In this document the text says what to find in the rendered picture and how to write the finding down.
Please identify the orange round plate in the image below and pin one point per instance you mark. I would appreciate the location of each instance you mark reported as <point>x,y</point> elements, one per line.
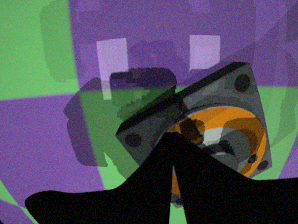
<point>225,123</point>

